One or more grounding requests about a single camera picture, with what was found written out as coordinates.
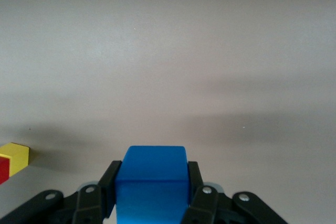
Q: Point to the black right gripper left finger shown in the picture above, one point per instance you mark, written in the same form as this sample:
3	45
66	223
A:
89	200

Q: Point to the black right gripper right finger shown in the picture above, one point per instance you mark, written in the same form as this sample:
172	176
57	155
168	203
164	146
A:
210	200

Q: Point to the blue wooden cube block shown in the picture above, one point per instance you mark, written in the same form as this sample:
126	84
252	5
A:
152	182

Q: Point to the yellow wooden cube block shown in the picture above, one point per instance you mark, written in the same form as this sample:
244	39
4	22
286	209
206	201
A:
19	157

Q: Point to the red wooden cube block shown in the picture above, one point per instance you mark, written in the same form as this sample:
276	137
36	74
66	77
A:
4	170

